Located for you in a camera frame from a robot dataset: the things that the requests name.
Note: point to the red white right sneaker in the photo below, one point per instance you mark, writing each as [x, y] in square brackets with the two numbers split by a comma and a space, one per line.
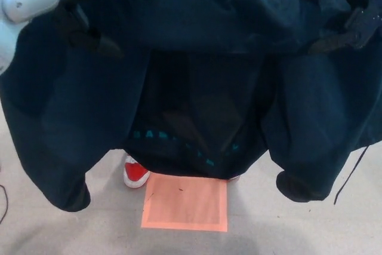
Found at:
[134, 173]

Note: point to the dark teal coat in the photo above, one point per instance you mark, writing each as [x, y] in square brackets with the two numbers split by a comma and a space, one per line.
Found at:
[191, 43]

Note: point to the orange rectangular floor mat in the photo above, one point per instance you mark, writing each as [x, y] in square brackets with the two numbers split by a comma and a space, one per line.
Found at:
[185, 207]

